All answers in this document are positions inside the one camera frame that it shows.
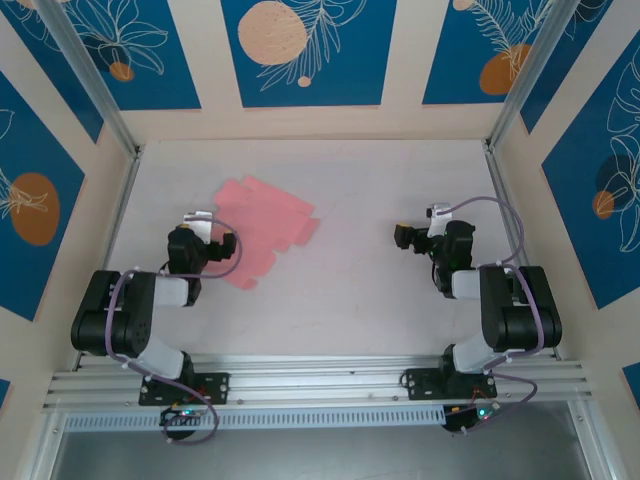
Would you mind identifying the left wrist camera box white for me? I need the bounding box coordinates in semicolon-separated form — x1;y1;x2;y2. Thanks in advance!
183;210;214;246

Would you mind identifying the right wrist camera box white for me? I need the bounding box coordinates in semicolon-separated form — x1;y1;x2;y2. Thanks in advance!
427;202;454;236

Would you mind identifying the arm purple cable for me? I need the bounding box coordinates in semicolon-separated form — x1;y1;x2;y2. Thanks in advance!
434;196;546;436
105;214;245;445

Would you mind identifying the grey slotted cable duct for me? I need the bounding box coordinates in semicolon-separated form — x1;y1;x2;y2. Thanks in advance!
63;405;446;432

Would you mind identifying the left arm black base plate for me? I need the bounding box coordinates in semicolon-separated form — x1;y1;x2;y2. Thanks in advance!
138;372;231;406

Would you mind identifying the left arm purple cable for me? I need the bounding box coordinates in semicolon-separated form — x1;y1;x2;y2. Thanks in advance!
105;214;245;445

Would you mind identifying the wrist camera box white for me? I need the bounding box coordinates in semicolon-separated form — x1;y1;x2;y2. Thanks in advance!
183;210;214;246
427;202;454;236

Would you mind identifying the grey metal sheet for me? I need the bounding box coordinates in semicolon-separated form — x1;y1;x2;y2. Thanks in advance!
47;402;606;480

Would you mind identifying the aluminium corner post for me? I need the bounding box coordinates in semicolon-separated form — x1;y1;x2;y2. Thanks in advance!
37;0;144;156
487;0;584;151

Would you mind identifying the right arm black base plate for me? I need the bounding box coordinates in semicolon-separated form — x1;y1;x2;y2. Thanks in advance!
405;367;499;401

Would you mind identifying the blue floral wall panel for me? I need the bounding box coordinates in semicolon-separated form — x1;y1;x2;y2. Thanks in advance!
422;0;557;106
542;49;640;310
519;0;640;134
0;0;105;145
64;0;202;111
221;0;399;108
0;72;86;322

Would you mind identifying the aluminium rail frame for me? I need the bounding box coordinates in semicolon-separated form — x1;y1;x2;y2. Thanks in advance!
42;353;596;414

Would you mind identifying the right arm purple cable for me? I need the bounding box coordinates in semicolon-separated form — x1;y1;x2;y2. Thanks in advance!
434;196;546;436

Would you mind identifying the aluminium side rail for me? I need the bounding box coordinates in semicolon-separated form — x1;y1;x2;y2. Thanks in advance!
483;142;560;360
73;149;146;371

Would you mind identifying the pink paper box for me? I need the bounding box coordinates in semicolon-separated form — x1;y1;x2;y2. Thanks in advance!
201;174;321;291

